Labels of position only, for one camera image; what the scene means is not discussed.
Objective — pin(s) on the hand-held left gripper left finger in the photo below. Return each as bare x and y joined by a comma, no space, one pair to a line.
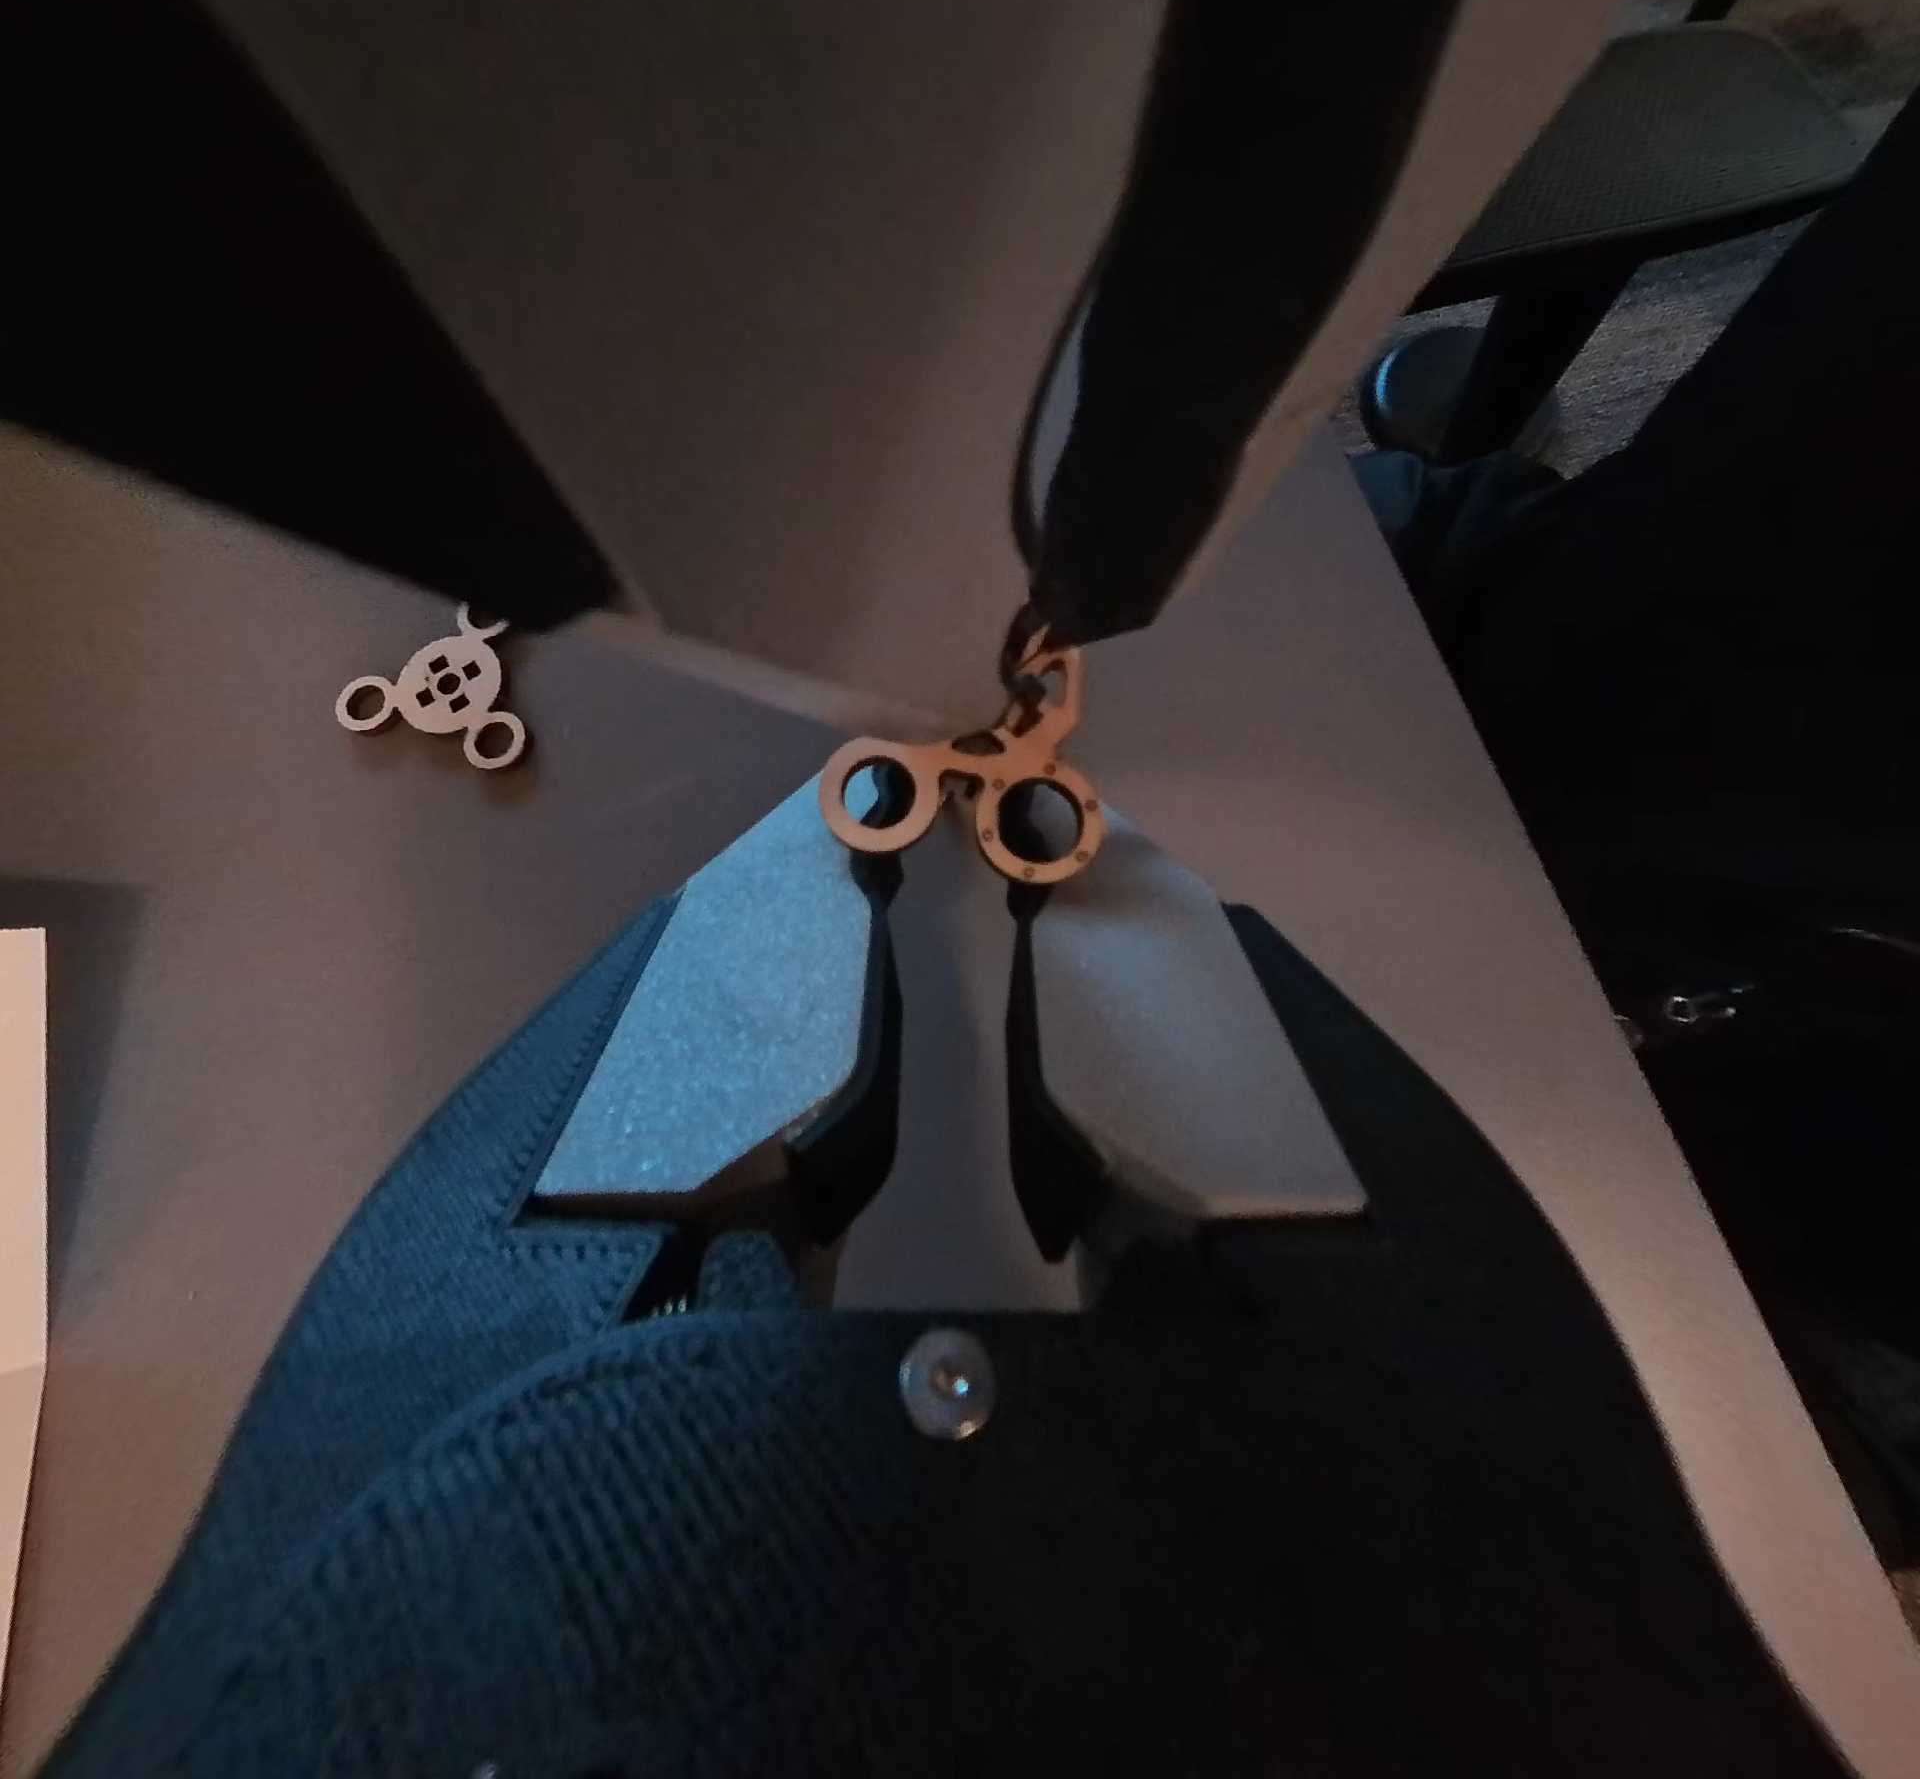
722,1028

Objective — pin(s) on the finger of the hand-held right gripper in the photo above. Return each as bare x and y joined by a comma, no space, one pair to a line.
1479,177
674,234

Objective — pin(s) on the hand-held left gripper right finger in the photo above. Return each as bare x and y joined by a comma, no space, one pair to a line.
1185,1060

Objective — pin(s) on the wooden ringed plate assembly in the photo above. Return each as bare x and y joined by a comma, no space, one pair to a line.
960,768

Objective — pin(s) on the black office chair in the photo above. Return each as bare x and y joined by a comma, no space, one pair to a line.
1637,144

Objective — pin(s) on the dark cloth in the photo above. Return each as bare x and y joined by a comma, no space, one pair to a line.
1678,701

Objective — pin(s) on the printed white paper sheet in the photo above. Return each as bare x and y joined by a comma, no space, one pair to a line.
20,1149

